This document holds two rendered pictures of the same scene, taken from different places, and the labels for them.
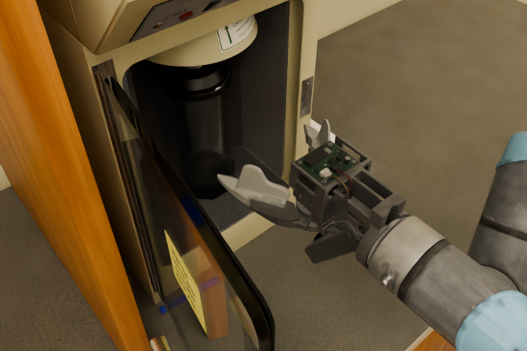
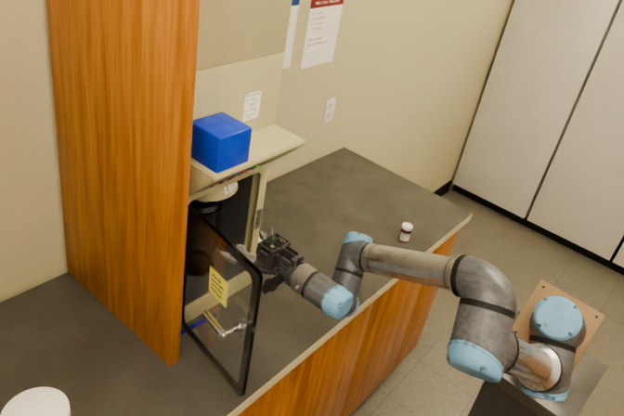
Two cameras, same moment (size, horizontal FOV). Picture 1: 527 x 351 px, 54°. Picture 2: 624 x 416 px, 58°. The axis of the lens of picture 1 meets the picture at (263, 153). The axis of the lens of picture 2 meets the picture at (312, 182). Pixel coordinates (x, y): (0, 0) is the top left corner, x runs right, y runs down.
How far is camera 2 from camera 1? 90 cm
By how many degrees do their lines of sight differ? 18
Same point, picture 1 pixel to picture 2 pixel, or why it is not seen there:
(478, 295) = (329, 286)
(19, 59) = (180, 198)
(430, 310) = (312, 294)
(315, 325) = (262, 339)
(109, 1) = (206, 180)
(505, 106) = (368, 229)
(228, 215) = not seen: hidden behind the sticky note
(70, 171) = (180, 239)
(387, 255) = (296, 277)
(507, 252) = (344, 279)
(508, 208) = (344, 261)
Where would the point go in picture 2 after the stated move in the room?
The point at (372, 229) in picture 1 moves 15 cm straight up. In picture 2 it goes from (291, 267) to (300, 218)
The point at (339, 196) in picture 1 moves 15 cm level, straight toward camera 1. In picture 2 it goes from (278, 255) to (272, 296)
